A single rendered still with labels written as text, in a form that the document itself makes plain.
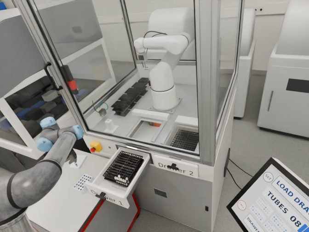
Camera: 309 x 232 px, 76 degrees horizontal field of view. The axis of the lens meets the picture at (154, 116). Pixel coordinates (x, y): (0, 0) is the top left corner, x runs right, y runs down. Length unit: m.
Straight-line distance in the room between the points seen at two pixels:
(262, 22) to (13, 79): 3.54
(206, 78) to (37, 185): 0.72
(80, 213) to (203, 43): 1.18
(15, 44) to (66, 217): 1.18
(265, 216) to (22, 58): 1.70
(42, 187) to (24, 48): 1.18
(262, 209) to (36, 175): 0.84
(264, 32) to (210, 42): 3.24
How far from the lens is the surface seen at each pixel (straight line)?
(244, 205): 1.00
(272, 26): 3.98
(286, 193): 0.92
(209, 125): 0.99
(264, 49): 4.10
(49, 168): 0.79
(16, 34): 1.72
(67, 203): 1.52
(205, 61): 0.82
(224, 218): 2.11
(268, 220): 0.96
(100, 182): 1.40
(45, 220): 1.54
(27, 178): 0.77
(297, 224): 0.92
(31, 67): 1.76
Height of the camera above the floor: 1.88
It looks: 36 degrees down
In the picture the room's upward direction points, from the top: 11 degrees counter-clockwise
